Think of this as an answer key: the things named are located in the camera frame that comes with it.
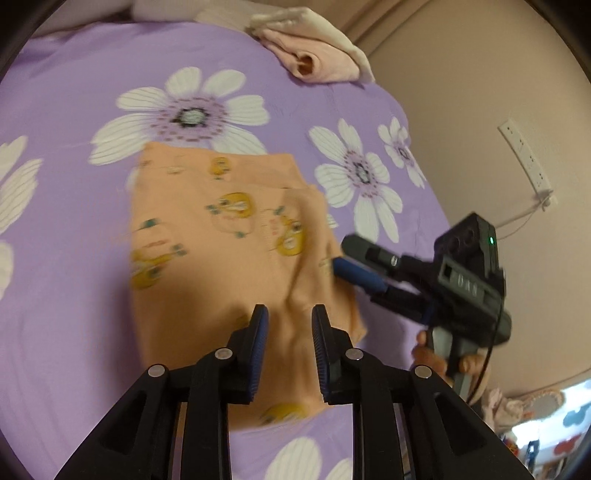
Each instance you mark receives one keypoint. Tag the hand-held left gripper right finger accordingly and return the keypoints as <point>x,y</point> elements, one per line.
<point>321,350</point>

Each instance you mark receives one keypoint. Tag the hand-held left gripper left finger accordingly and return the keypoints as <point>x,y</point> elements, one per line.
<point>259,346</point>

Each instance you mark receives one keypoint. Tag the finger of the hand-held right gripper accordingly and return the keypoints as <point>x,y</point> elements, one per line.
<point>369,251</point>
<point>358,272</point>

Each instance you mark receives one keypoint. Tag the orange cartoon print shirt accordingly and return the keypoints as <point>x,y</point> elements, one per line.
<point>221,258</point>

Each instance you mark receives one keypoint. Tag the person's right hand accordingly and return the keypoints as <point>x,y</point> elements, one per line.
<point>429,355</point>

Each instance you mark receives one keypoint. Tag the pink frilled cloth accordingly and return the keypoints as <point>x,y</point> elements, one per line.
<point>503,408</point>

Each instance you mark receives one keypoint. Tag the colourful printed cloth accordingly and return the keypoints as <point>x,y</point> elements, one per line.
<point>563,424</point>

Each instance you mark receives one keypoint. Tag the pink folded garment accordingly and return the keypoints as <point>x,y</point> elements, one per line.
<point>323,60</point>

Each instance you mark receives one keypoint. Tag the purple floral bedsheet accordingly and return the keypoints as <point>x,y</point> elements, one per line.
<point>78,221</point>

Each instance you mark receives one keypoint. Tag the cream fleece garment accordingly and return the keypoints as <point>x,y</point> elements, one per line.
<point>304,21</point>

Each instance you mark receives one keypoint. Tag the white wall power strip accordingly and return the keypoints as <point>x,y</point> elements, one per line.
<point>524,157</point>

